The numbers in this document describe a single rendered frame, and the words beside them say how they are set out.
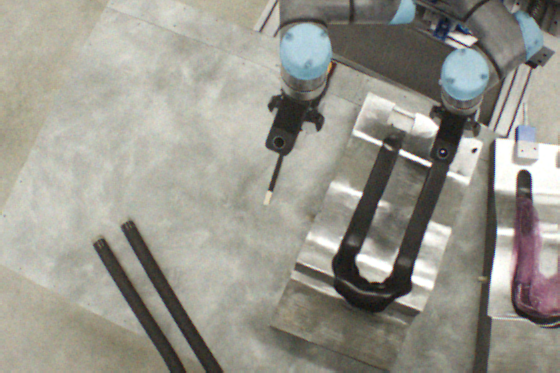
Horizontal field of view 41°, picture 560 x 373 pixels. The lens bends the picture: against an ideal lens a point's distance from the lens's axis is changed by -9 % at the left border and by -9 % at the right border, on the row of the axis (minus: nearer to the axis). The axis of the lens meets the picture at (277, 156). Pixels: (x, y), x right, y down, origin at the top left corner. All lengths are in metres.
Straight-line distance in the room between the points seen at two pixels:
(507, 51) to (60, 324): 1.70
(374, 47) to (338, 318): 1.07
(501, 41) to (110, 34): 0.91
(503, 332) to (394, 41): 1.15
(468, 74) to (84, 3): 1.78
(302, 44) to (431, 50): 1.27
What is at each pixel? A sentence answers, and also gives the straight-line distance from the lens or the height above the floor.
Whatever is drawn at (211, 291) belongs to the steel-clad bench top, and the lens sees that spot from 1.61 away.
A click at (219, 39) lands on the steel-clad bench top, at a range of 1.74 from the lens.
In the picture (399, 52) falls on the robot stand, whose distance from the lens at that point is 2.40.
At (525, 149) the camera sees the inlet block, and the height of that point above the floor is 0.88.
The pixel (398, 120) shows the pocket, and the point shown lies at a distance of 1.63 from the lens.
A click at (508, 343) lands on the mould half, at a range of 1.56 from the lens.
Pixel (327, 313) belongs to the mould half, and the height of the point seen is 0.86.
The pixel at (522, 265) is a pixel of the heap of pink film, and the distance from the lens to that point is 1.58.
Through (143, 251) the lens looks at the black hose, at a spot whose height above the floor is 0.85.
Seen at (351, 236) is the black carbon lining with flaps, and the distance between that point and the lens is 1.51.
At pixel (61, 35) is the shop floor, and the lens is 2.72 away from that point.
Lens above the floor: 2.40
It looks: 75 degrees down
